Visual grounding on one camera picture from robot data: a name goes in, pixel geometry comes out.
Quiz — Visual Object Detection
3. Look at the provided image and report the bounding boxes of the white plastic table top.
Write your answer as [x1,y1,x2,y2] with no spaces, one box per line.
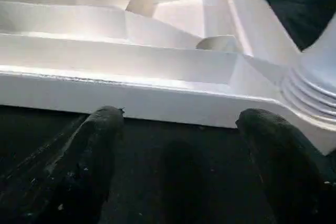
[0,0,336,155]

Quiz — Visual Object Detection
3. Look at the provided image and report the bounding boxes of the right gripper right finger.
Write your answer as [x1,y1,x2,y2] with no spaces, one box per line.
[235,109,336,224]

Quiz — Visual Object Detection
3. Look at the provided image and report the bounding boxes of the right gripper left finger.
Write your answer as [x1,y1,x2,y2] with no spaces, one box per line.
[0,105,125,224]

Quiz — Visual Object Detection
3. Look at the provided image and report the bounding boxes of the black plastic mat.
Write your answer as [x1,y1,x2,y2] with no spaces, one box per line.
[0,0,336,224]

